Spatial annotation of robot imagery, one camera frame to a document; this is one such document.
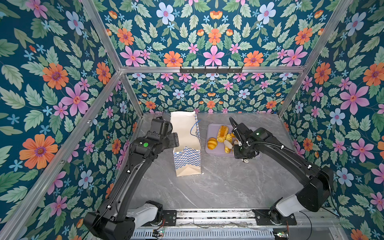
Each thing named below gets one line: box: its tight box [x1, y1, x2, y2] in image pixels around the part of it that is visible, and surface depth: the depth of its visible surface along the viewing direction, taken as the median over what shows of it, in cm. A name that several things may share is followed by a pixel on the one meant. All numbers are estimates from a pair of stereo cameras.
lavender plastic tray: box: [205, 123, 237, 157], surface depth 102 cm
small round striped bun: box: [207, 137, 218, 150], surface depth 100 cm
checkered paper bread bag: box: [170, 111, 202, 177], surface depth 80 cm
